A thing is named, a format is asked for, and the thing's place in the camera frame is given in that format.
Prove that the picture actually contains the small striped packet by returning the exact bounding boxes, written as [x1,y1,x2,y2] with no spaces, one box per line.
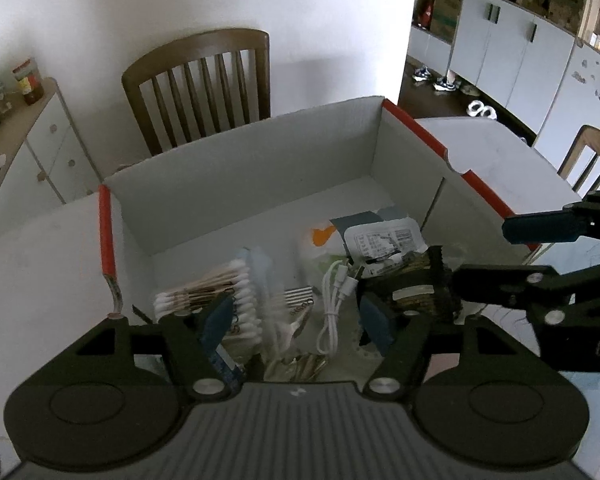
[284,286,315,317]

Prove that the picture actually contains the dark brown snack packet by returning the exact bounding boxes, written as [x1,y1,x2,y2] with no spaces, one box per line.
[357,246,463,323]

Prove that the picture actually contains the slatted wooden chair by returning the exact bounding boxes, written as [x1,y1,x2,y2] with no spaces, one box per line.
[557,125,600,197]

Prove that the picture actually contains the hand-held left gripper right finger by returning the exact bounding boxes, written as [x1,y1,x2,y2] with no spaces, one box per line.
[357,294,531,401]

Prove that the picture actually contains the brown wooden chair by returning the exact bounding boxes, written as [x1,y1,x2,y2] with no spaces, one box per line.
[121,28,272,157]

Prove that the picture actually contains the white charging cable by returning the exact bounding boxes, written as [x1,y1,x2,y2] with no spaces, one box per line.
[315,259,367,357]

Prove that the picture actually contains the red lidded jar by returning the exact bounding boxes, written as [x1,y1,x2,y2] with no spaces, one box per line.
[12,57,45,106]

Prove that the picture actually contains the brown cardboard box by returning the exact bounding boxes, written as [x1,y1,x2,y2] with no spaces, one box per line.
[431,0,462,36]

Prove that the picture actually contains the red cardboard box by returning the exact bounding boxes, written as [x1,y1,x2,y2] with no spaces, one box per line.
[98,96,543,386]

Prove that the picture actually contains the white marble desktop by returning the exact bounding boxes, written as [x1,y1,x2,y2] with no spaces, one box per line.
[0,116,600,480]

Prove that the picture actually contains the white green packet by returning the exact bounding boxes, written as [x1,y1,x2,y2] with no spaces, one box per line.
[300,220,353,291]

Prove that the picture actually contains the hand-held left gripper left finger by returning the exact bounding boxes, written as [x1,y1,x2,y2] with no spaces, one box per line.
[74,292,244,402]

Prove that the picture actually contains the cotton swab pack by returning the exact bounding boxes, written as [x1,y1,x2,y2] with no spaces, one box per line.
[152,247,263,348]

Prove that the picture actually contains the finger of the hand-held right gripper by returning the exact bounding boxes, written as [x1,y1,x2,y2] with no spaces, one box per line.
[501,189,600,247]
[452,255,600,327]

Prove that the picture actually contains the white sideboard cabinet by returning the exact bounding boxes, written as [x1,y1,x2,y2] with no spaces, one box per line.
[0,77,103,243]

